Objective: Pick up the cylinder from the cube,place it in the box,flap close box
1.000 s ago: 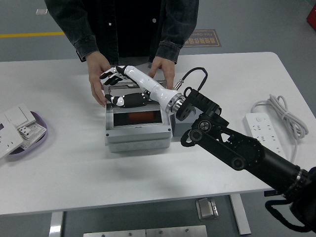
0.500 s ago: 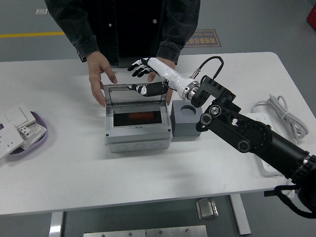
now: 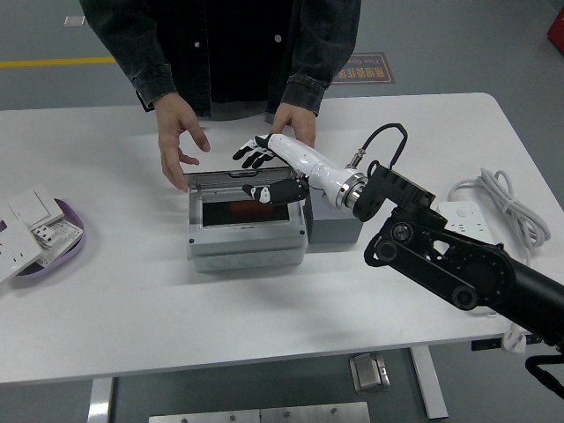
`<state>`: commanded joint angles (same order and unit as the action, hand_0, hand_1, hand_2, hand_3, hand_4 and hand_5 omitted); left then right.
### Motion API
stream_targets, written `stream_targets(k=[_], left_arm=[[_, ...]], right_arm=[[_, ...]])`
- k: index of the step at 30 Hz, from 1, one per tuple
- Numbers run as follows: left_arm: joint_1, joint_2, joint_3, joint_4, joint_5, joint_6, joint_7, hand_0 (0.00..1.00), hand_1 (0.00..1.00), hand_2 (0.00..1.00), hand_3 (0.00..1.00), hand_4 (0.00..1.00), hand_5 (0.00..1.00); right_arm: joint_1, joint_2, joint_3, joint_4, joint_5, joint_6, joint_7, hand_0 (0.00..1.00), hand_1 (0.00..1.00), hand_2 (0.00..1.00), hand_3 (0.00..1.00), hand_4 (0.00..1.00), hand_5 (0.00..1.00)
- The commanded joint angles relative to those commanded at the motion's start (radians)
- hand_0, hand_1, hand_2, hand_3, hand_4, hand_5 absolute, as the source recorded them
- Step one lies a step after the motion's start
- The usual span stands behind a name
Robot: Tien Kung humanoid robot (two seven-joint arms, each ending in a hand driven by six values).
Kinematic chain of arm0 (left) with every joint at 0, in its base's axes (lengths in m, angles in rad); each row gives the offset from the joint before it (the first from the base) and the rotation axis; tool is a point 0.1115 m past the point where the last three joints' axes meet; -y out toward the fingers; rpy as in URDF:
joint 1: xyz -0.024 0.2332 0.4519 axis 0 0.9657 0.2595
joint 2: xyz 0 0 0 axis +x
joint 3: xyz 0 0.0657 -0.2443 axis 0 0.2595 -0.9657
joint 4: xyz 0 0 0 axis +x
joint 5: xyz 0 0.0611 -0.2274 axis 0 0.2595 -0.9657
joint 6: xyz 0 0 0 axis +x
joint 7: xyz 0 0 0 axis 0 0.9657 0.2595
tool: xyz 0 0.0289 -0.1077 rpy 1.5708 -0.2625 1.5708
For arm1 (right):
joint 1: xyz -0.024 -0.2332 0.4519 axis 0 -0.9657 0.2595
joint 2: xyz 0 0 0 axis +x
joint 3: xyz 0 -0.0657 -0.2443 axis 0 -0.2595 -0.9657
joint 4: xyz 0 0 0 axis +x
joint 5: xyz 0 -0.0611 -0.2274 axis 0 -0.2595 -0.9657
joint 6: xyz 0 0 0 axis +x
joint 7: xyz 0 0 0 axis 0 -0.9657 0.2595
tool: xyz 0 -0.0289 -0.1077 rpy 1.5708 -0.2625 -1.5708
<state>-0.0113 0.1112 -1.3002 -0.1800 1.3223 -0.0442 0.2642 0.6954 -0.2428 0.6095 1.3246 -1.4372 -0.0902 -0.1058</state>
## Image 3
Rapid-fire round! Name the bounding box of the person's left hand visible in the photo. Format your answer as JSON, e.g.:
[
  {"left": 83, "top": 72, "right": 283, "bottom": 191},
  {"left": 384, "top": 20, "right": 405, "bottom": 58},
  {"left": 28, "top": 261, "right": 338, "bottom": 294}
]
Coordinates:
[{"left": 267, "top": 102, "right": 319, "bottom": 150}]

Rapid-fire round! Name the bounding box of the large white socket panel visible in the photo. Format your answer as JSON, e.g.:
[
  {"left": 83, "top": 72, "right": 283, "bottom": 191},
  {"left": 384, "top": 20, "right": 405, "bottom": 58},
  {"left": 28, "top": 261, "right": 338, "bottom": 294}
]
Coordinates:
[{"left": 0, "top": 218, "right": 46, "bottom": 284}]

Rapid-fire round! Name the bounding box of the white table leg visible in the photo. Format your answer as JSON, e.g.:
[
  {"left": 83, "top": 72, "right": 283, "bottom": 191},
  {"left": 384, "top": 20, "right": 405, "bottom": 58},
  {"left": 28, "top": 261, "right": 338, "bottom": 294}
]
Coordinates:
[
  {"left": 86, "top": 377, "right": 115, "bottom": 423},
  {"left": 409, "top": 346, "right": 450, "bottom": 420}
]

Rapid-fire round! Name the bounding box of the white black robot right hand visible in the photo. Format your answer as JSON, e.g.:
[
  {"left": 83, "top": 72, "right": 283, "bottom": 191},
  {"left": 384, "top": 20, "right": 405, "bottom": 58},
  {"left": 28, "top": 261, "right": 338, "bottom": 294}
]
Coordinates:
[{"left": 232, "top": 134, "right": 353, "bottom": 207}]

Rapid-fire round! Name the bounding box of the white power strip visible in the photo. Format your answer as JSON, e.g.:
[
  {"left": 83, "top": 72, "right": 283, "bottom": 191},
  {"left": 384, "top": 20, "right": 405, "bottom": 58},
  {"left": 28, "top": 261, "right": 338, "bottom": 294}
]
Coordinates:
[{"left": 435, "top": 200, "right": 506, "bottom": 318}]

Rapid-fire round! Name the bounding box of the metal floor socket box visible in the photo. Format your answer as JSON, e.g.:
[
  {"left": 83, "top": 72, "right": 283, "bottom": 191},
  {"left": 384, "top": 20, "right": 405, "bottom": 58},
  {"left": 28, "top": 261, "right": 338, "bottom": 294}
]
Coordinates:
[{"left": 349, "top": 352, "right": 391, "bottom": 393}]

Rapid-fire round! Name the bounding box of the brown floor sign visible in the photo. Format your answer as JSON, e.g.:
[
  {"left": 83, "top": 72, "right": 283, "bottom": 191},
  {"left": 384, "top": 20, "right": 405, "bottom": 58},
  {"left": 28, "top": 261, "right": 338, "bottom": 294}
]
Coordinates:
[{"left": 330, "top": 52, "right": 397, "bottom": 85}]

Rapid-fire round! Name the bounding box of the person's right hand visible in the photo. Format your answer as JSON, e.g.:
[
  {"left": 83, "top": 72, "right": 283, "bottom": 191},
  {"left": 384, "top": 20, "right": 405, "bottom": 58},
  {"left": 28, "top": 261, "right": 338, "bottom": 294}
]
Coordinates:
[{"left": 156, "top": 93, "right": 212, "bottom": 193}]

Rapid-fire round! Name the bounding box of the yellow floor tape line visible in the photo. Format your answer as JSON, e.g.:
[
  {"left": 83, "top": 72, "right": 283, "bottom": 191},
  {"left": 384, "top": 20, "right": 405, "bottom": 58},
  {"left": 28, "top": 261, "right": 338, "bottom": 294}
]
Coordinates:
[{"left": 0, "top": 56, "right": 117, "bottom": 70}]

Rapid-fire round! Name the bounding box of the grey cube block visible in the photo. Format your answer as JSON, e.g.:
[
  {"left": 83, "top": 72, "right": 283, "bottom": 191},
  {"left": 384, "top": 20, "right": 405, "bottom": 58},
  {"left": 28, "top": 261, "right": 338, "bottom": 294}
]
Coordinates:
[{"left": 303, "top": 189, "right": 365, "bottom": 245}]

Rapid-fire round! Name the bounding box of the purple plastic tray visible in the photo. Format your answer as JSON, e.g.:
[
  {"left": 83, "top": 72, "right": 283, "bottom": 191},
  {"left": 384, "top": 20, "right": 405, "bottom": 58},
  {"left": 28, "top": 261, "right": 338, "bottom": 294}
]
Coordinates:
[{"left": 8, "top": 197, "right": 86, "bottom": 288}]

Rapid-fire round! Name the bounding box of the metal base plate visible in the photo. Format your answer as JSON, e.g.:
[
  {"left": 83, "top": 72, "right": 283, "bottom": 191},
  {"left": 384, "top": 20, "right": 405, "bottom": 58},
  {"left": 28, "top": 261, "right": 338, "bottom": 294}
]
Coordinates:
[{"left": 148, "top": 401, "right": 372, "bottom": 423}]

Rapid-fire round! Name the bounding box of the white power cord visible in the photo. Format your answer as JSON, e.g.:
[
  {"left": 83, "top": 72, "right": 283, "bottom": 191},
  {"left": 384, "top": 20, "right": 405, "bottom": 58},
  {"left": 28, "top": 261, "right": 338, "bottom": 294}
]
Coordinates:
[{"left": 446, "top": 167, "right": 553, "bottom": 354}]

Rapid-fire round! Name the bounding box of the person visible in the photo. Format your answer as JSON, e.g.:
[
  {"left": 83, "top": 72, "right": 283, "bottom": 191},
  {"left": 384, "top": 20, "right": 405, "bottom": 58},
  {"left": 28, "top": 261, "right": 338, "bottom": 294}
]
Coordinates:
[{"left": 78, "top": 0, "right": 363, "bottom": 121}]

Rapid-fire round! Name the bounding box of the white socket module with holes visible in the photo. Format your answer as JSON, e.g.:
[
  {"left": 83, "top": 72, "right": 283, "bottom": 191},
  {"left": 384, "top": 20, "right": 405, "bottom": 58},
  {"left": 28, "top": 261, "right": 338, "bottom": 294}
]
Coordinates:
[{"left": 29, "top": 219, "right": 85, "bottom": 268}]

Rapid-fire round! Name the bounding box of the red bin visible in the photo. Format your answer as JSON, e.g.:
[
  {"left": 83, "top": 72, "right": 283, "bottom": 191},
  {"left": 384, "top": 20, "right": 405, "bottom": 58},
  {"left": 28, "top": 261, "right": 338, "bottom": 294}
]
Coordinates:
[{"left": 545, "top": 7, "right": 564, "bottom": 46}]

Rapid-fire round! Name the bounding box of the grey junction box clear lid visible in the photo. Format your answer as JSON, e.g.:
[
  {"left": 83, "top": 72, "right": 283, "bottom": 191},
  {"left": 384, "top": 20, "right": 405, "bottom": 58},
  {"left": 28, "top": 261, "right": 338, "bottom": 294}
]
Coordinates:
[{"left": 182, "top": 168, "right": 308, "bottom": 272}]

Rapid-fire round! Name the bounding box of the black under-table bracket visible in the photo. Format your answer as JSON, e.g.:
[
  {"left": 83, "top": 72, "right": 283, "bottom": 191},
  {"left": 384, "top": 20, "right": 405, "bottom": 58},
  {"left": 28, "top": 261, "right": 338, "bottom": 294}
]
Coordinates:
[{"left": 471, "top": 334, "right": 545, "bottom": 353}]

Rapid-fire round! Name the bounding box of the orange cylinder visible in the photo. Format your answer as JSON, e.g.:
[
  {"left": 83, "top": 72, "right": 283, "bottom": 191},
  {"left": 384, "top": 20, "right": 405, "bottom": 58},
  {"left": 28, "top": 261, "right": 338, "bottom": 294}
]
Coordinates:
[{"left": 227, "top": 200, "right": 271, "bottom": 215}]

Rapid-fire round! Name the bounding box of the black webbing strap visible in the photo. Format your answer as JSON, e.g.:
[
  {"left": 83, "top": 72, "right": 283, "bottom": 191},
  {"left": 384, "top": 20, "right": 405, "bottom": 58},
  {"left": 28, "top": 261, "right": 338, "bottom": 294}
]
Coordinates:
[{"left": 523, "top": 353, "right": 564, "bottom": 398}]

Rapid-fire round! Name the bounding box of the white wall switch panel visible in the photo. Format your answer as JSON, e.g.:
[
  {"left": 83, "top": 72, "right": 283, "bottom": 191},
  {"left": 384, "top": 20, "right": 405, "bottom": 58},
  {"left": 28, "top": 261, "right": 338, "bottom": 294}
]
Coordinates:
[{"left": 6, "top": 189, "right": 68, "bottom": 229}]

